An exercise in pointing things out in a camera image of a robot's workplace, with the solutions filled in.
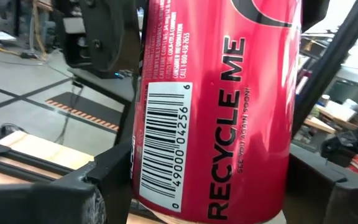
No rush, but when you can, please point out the black mat orange striped edge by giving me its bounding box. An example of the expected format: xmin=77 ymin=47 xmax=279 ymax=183
xmin=45 ymin=91 xmax=127 ymax=131

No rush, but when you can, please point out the yellow cable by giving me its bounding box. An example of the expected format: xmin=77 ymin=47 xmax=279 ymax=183
xmin=29 ymin=0 xmax=48 ymax=60

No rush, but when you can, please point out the red cola can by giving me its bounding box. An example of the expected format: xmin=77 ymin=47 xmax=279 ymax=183
xmin=131 ymin=0 xmax=304 ymax=224

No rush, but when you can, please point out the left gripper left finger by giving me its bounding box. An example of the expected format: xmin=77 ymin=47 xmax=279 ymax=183
xmin=0 ymin=138 xmax=135 ymax=224

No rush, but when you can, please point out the black floor cable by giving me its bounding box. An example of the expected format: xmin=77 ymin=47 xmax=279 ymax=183
xmin=54 ymin=83 xmax=83 ymax=146

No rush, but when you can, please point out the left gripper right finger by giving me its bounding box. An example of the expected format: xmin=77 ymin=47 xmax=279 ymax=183
xmin=283 ymin=144 xmax=358 ymax=224

